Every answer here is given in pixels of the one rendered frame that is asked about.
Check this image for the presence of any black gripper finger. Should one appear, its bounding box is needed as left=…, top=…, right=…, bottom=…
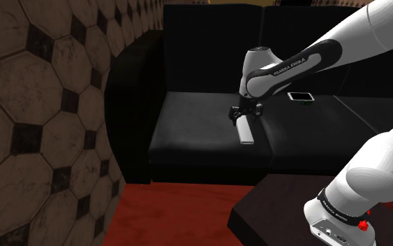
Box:
left=252, top=103, right=265, bottom=119
left=229, top=106, right=244, bottom=126

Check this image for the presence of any grey remote control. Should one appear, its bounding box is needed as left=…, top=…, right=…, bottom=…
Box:
left=235, top=115, right=255, bottom=145

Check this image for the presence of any black sofa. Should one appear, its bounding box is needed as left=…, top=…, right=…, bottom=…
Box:
left=104, top=3, right=393, bottom=187

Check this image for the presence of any white-framed black phone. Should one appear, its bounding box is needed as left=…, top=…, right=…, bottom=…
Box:
left=286, top=91, right=316, bottom=102

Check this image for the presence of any dark robot stand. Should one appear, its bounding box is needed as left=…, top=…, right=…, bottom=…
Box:
left=227, top=173, right=393, bottom=246

